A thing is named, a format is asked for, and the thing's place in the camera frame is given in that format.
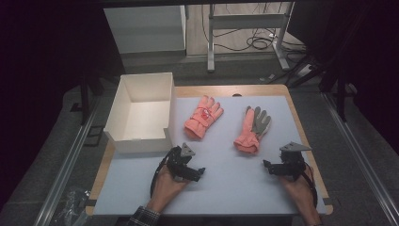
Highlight pink glove with grey palm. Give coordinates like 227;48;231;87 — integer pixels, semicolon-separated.
232;105;273;155

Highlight aluminium rail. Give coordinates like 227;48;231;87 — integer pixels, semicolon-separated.
322;91;399;226
33;96;102;226

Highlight white power strip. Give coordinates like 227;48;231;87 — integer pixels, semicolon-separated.
295;63;313;78

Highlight black floor cables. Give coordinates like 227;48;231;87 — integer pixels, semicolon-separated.
200;2;308;54

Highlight light blue table mat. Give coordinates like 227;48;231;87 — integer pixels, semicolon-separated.
93;95;327;217

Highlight grey metal desk frame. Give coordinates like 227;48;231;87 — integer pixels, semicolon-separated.
206;1;296;73

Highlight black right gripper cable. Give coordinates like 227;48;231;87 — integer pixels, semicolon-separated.
301;164;318;209

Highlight person's right hand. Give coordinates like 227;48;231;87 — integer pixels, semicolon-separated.
278;166;322;218

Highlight black floor bracket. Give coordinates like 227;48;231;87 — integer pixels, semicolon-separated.
82;124;105;148

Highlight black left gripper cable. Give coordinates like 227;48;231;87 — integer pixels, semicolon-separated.
149;146;177;200

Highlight person's left hand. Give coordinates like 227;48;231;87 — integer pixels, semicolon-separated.
146;165;190;215

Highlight white cabinet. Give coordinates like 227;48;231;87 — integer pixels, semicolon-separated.
103;4;187;55

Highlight pink glove with red print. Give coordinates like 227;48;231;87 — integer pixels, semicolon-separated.
184;95;225;140

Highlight white box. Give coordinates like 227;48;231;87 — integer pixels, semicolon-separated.
103;72;178;154

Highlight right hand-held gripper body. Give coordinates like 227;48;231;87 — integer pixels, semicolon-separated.
279;140;312;182

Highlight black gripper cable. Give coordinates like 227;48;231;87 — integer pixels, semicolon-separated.
301;164;318;209
149;146;177;200

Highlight clear plastic bag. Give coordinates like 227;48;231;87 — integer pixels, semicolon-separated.
50;186;92;226

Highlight black metal stand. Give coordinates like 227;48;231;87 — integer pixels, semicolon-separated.
319;55;350;123
78;73;105;126

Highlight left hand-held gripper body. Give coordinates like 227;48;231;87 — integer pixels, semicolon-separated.
165;142;197;182

